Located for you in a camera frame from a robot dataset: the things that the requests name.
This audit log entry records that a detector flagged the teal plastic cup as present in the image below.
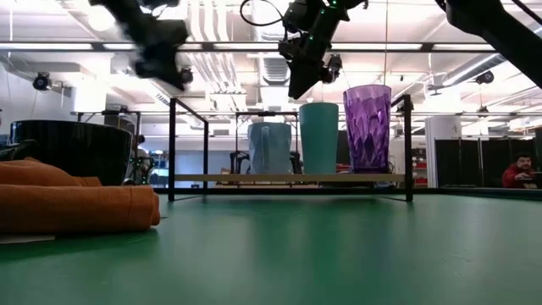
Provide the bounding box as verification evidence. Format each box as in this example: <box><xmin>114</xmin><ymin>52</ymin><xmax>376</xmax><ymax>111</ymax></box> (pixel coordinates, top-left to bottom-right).
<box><xmin>298</xmin><ymin>102</ymin><xmax>340</xmax><ymax>175</ymax></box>

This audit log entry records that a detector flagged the black frame wooden shelf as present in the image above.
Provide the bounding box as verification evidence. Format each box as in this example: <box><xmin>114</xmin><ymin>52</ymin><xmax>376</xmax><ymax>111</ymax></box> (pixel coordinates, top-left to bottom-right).
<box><xmin>168</xmin><ymin>94</ymin><xmax>414</xmax><ymax>203</ymax></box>

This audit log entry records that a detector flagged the black room partition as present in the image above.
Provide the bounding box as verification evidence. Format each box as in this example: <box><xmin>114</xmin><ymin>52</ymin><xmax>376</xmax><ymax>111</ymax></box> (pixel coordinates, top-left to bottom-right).
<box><xmin>434</xmin><ymin>138</ymin><xmax>539</xmax><ymax>189</ymax></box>

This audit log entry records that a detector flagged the orange folded cloth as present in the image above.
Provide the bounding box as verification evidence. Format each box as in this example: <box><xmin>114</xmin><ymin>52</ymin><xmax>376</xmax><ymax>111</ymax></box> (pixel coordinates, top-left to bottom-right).
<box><xmin>0</xmin><ymin>158</ymin><xmax>162</xmax><ymax>236</ymax></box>

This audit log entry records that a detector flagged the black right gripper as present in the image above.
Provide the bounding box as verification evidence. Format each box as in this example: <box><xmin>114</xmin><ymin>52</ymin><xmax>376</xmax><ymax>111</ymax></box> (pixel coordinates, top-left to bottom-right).
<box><xmin>277</xmin><ymin>0</ymin><xmax>368</xmax><ymax>101</ymax></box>

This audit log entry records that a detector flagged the light blue faceted mug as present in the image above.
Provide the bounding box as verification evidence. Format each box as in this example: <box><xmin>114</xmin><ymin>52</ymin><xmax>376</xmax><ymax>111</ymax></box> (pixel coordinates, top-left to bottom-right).
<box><xmin>247</xmin><ymin>121</ymin><xmax>293</xmax><ymax>175</ymax></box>

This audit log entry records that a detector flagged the purple faceted plastic cup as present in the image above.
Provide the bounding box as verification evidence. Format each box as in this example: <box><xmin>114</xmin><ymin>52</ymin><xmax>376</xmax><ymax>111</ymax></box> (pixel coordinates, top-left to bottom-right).
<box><xmin>342</xmin><ymin>84</ymin><xmax>393</xmax><ymax>174</ymax></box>

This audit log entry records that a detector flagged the dark computer monitor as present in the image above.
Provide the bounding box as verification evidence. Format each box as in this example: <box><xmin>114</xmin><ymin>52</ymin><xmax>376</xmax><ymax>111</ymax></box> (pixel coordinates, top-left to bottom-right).
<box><xmin>337</xmin><ymin>130</ymin><xmax>351</xmax><ymax>167</ymax></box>

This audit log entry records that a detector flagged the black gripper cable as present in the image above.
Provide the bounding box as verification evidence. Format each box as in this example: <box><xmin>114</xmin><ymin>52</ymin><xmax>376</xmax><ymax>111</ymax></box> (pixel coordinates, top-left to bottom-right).
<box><xmin>239</xmin><ymin>0</ymin><xmax>285</xmax><ymax>28</ymax></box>

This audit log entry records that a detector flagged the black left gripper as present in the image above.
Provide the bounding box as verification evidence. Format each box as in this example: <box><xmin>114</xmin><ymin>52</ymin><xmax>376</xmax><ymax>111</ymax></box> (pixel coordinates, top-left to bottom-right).
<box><xmin>88</xmin><ymin>0</ymin><xmax>190</xmax><ymax>92</ymax></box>

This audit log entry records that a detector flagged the black ribbed bowl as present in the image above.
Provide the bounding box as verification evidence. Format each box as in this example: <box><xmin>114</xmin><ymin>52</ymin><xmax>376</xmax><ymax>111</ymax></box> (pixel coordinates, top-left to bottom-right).
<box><xmin>9</xmin><ymin>119</ymin><xmax>135</xmax><ymax>187</ymax></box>

